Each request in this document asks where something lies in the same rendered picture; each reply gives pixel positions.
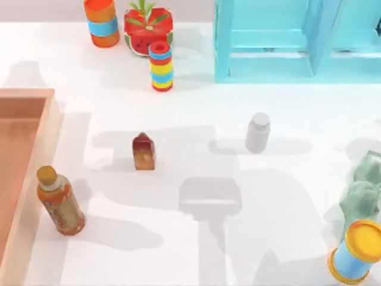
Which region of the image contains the red and brown small bottle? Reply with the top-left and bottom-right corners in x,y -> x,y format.
132,132 -> 157,172

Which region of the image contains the pale grey bottle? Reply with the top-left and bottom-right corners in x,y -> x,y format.
245,111 -> 271,154

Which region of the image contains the stack of coloured rings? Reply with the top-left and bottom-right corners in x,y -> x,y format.
148,41 -> 175,92

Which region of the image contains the watermelon plant pot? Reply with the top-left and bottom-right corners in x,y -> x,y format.
123,0 -> 174,58

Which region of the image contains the light blue rack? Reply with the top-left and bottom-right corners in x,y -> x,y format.
213,0 -> 381,84

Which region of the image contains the orange bottle with yellow cap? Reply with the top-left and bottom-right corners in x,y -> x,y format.
36,165 -> 86,237

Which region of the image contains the orange and blue can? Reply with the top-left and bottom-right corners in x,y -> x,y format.
83,0 -> 120,48

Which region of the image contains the salmon-coloured shallow box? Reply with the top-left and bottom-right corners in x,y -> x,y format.
0,88 -> 61,286

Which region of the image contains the pale green crumpled object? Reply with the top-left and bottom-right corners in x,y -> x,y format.
339,150 -> 381,231

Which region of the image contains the blue and yellow can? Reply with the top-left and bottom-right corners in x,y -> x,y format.
327,219 -> 381,282

